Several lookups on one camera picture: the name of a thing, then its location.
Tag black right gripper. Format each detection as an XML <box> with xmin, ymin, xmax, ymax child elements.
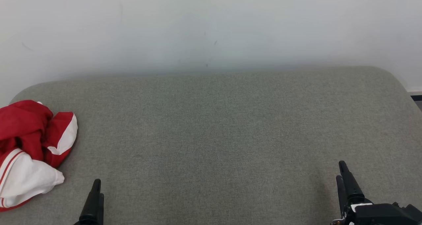
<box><xmin>333</xmin><ymin>161</ymin><xmax>422</xmax><ymax>225</ymax></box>

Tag red shorts with white stripe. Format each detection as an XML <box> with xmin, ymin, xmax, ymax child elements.
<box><xmin>0</xmin><ymin>100</ymin><xmax>78</xmax><ymax>169</ymax></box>

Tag grey fabric sofa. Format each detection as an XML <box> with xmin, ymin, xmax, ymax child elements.
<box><xmin>0</xmin><ymin>66</ymin><xmax>422</xmax><ymax>225</ymax></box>

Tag white wall baseboard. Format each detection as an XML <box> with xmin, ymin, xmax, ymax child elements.
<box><xmin>407</xmin><ymin>87</ymin><xmax>422</xmax><ymax>102</ymax></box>

